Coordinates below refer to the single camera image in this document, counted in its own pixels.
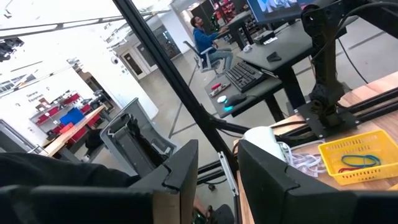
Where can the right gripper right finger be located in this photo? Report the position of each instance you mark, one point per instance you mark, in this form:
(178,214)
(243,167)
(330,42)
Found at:
(295,205)

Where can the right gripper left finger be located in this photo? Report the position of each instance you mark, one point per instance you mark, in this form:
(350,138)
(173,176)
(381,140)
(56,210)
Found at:
(93,205)

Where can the red rubber band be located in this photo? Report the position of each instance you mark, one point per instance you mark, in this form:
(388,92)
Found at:
(348,170)

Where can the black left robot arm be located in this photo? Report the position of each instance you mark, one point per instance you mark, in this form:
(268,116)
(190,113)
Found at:
(323,62)

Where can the black small desk device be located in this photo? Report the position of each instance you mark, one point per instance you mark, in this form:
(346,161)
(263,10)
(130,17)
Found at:
(273,57)

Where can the grey computer desk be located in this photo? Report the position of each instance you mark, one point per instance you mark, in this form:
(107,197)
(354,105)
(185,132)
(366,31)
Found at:
(280,46)

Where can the black box on desk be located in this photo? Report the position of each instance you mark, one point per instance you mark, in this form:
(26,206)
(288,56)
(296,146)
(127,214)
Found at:
(264,37)

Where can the grey office chair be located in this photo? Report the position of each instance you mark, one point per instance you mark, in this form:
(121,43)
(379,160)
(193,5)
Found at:
(202,60)

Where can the black rounded bulky object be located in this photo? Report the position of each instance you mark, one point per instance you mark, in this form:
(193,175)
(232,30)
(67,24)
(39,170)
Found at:
(62,171)

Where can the white cylindrical canister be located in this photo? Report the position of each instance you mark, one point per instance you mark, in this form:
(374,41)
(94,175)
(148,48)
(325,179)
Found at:
(261,138)

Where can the grey plastic chair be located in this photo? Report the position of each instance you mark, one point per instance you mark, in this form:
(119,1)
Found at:
(133,140)

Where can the yellow plastic basket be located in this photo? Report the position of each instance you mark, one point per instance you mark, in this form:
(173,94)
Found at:
(357,143)

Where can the blue storage bin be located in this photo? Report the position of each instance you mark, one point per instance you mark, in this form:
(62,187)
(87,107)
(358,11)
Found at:
(72,116)

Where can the shelf with red bins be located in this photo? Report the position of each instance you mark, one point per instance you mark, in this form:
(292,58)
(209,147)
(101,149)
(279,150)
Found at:
(71,99)

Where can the black computer mouse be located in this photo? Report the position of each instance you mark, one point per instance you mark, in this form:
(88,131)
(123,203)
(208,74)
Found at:
(236,99)

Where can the white round puck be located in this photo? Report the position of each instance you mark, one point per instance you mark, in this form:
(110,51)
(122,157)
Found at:
(221,99)

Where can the black computer keyboard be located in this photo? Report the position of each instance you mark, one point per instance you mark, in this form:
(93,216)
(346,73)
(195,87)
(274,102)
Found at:
(245,76)

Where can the person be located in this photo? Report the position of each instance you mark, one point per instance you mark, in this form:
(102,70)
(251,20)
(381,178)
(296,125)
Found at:
(205,40)

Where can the computer monitor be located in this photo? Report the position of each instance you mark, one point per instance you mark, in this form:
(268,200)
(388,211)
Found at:
(280,9)

